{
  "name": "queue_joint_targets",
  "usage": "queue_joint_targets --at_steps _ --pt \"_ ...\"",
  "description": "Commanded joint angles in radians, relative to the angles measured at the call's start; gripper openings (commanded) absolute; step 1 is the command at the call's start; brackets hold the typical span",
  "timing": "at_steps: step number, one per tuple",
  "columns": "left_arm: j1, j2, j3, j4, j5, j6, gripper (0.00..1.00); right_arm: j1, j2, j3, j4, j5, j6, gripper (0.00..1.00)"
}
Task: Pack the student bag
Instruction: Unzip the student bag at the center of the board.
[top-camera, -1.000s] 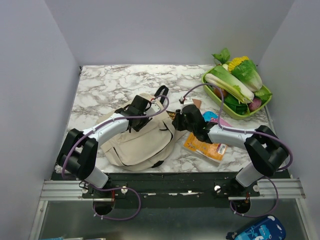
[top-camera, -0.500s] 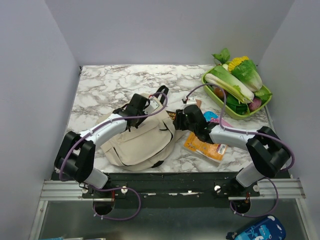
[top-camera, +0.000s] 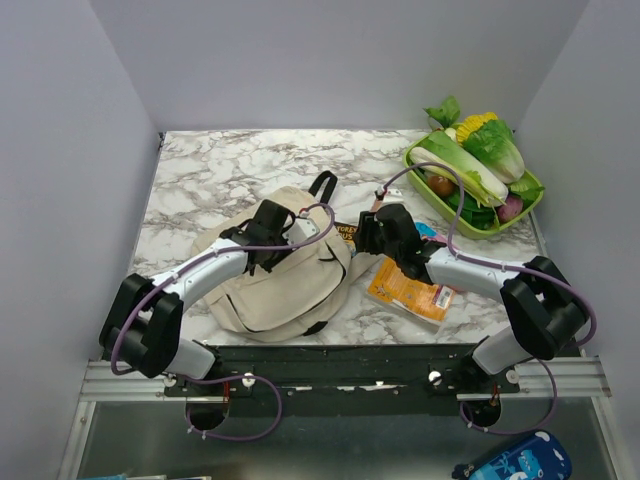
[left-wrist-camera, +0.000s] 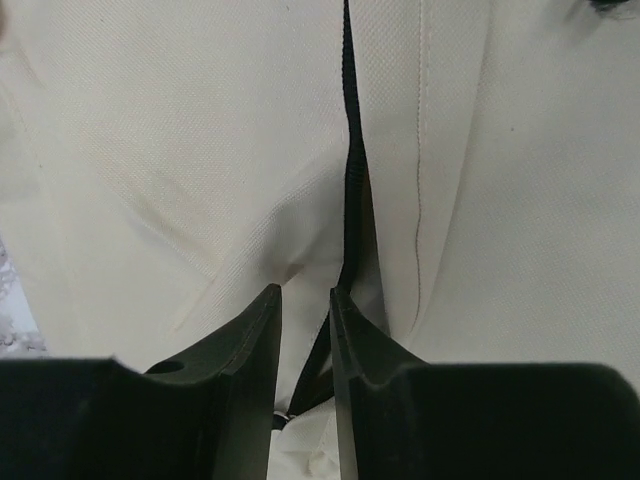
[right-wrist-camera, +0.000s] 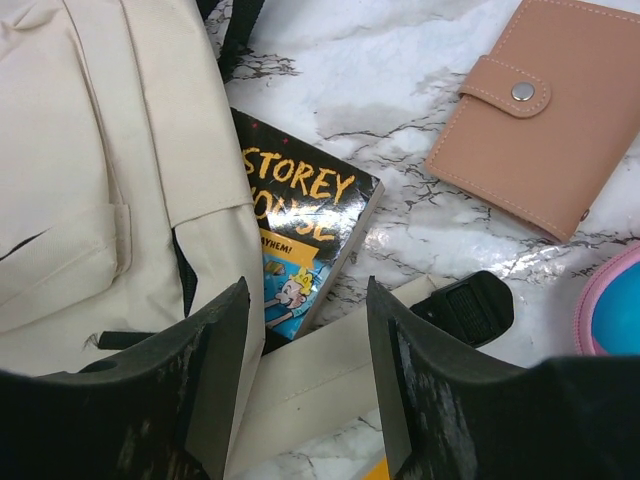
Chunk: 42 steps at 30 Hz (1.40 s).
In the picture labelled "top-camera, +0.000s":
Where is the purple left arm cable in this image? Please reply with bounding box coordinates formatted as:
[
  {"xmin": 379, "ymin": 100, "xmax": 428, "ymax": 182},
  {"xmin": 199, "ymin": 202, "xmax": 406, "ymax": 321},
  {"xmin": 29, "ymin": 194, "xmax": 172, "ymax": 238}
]
[{"xmin": 109, "ymin": 202, "xmax": 336, "ymax": 442}]

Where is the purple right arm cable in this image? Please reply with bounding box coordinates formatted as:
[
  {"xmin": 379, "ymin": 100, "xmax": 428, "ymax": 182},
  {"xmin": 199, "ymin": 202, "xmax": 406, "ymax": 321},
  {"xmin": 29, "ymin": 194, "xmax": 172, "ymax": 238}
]
[{"xmin": 374, "ymin": 162, "xmax": 599, "ymax": 435}]

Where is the napa cabbage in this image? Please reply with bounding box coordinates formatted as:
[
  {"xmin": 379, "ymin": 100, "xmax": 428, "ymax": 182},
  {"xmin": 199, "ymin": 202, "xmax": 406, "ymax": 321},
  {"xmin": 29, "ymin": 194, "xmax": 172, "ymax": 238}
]
[{"xmin": 408, "ymin": 130, "xmax": 508, "ymax": 207}]

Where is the cream canvas backpack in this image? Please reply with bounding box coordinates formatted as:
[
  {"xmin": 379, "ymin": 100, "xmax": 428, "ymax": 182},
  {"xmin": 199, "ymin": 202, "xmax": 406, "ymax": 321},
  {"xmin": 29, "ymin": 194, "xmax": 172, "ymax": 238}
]
[{"xmin": 192, "ymin": 170, "xmax": 386, "ymax": 344}]

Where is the blue shark pencil case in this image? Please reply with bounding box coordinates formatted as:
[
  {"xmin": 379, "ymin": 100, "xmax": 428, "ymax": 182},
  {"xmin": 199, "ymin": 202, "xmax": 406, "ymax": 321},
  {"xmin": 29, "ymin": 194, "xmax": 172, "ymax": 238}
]
[{"xmin": 451, "ymin": 430, "xmax": 573, "ymax": 480}]

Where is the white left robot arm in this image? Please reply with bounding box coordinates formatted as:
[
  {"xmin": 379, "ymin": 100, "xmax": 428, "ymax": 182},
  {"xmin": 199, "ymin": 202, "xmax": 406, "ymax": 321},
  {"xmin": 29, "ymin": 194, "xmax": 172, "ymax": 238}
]
[{"xmin": 99, "ymin": 200, "xmax": 335, "ymax": 395}]

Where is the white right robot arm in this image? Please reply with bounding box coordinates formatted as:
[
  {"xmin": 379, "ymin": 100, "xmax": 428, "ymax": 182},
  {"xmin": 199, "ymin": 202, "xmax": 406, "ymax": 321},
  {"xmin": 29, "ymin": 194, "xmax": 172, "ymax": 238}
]
[{"xmin": 355, "ymin": 204, "xmax": 593, "ymax": 392}]

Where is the green lettuce head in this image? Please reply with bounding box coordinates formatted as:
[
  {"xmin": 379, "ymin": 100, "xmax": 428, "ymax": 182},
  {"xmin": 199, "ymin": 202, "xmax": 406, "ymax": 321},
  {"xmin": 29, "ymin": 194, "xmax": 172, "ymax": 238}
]
[{"xmin": 462, "ymin": 119, "xmax": 525, "ymax": 184}]

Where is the green plastic vegetable tray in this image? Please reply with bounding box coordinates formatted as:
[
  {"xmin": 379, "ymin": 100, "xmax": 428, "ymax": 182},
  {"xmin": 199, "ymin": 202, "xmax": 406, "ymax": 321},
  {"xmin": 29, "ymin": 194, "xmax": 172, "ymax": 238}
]
[{"xmin": 403, "ymin": 130, "xmax": 544, "ymax": 239}]

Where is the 169-Storey Treehouse book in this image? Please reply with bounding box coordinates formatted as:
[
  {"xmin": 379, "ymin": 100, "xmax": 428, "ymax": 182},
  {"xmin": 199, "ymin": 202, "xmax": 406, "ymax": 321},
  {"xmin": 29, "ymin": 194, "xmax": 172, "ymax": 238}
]
[{"xmin": 334, "ymin": 222, "xmax": 357, "ymax": 256}]

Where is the yellow corn cob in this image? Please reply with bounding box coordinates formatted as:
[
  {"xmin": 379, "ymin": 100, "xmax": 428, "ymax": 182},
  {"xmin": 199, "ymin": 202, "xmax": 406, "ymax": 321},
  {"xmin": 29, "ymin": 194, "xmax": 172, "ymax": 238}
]
[{"xmin": 454, "ymin": 112, "xmax": 499, "ymax": 145}]

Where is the pink blue pencil case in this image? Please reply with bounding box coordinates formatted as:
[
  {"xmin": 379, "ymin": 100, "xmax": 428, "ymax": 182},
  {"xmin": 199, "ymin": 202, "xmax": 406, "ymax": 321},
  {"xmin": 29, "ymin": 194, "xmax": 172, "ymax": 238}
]
[{"xmin": 413, "ymin": 221, "xmax": 474, "ymax": 294}]

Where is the purple onion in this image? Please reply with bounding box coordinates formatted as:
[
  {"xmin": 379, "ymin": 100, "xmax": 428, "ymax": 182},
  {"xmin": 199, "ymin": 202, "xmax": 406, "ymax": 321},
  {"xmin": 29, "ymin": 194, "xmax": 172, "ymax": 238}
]
[{"xmin": 496, "ymin": 195, "xmax": 524, "ymax": 224}]

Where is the yellow orange paperback book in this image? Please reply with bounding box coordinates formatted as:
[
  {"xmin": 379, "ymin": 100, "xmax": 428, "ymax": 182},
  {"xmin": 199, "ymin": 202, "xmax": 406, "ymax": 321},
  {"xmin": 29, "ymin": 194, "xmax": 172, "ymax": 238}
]
[{"xmin": 366, "ymin": 258, "xmax": 457, "ymax": 333}]

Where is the brown mushroom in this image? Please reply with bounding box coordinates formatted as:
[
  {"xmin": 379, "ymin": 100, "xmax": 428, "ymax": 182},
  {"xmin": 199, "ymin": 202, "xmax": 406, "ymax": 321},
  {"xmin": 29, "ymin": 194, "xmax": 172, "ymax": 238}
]
[{"xmin": 427, "ymin": 175, "xmax": 457, "ymax": 198}]

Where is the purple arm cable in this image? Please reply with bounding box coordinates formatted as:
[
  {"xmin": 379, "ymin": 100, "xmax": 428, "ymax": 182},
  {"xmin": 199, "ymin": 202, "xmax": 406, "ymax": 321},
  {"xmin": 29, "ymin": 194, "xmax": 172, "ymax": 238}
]
[
  {"xmin": 374, "ymin": 162, "xmax": 599, "ymax": 435},
  {"xmin": 109, "ymin": 202, "xmax": 336, "ymax": 442}
]

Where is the green leaf sprig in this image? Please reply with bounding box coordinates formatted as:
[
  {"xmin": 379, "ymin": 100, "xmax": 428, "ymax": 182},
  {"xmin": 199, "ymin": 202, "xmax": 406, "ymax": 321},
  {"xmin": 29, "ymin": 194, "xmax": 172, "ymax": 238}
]
[{"xmin": 424, "ymin": 95, "xmax": 461, "ymax": 129}]

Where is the dark green leafy vegetable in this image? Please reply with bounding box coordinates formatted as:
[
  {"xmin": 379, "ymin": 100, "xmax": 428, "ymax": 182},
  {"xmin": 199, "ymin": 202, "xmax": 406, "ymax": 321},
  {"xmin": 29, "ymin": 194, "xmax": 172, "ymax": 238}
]
[{"xmin": 457, "ymin": 193, "xmax": 499, "ymax": 231}]

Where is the aluminium frame rail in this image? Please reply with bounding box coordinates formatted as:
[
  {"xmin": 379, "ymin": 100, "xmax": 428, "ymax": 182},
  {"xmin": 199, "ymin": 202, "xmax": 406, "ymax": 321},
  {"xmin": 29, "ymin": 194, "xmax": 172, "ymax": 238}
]
[{"xmin": 80, "ymin": 356, "xmax": 612, "ymax": 403}]

